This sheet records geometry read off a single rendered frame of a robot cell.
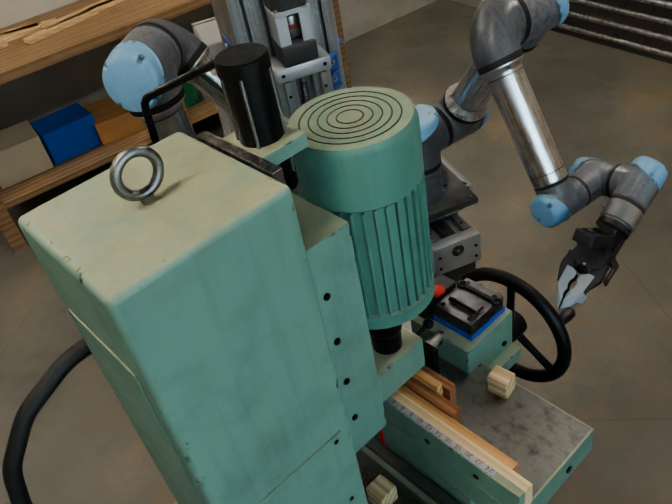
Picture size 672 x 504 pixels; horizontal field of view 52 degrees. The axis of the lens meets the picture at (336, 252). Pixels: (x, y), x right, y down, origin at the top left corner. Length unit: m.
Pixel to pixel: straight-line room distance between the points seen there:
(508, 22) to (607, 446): 1.38
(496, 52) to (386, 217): 0.63
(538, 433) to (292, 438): 0.48
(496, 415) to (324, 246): 0.54
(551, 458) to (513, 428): 0.08
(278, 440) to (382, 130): 0.41
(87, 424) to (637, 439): 1.87
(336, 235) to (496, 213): 2.33
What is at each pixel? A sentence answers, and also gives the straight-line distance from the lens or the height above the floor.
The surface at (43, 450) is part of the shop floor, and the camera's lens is 2.74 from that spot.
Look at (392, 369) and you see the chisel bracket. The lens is 1.15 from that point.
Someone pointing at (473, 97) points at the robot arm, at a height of 1.09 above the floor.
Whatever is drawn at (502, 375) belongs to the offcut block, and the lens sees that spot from 1.25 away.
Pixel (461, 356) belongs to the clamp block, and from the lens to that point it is 1.28.
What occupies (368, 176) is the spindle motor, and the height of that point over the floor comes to 1.44.
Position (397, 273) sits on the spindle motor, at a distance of 0.95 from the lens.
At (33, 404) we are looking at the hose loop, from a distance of 0.98.
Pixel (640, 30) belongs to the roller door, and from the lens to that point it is 4.42.
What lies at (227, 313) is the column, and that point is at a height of 1.42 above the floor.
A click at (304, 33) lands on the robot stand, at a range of 1.63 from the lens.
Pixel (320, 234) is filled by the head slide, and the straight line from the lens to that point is 0.84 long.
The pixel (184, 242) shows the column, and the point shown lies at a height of 1.52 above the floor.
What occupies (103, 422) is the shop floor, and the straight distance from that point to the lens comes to 2.70.
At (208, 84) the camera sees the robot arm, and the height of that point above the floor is 1.31.
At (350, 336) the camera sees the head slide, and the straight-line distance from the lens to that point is 0.95.
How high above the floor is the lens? 1.90
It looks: 39 degrees down
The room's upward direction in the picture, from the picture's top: 12 degrees counter-clockwise
